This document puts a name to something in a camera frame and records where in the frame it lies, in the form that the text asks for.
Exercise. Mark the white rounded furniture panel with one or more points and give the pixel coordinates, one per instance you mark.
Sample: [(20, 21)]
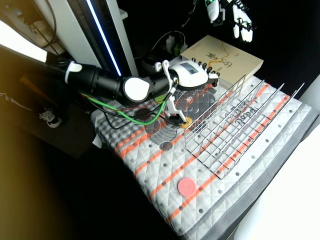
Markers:
[(287, 195)]

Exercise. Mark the grey quilt with bear print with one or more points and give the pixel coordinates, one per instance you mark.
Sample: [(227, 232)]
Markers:
[(175, 155)]

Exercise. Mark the pink round toy cookie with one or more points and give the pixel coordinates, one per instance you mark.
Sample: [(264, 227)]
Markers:
[(186, 186)]

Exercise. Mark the green plug block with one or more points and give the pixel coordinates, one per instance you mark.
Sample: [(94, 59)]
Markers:
[(178, 49)]

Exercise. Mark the brown round toy cookie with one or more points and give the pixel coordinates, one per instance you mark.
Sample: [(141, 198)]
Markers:
[(143, 113)]

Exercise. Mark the green toy macaron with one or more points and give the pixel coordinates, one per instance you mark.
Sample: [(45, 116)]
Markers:
[(160, 98)]

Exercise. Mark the white power adapter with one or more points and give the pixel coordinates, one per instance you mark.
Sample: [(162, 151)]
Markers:
[(170, 42)]

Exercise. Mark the yellow scalloped toy cookie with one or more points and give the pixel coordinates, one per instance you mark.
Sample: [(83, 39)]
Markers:
[(188, 122)]

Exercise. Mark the beige paperback book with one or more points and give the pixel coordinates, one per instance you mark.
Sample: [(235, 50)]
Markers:
[(237, 57)]

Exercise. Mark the white column with blue light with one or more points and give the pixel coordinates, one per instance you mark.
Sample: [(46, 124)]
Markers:
[(75, 32)]

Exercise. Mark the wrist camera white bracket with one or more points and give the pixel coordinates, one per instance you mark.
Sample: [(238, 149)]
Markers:
[(172, 105), (219, 21)]

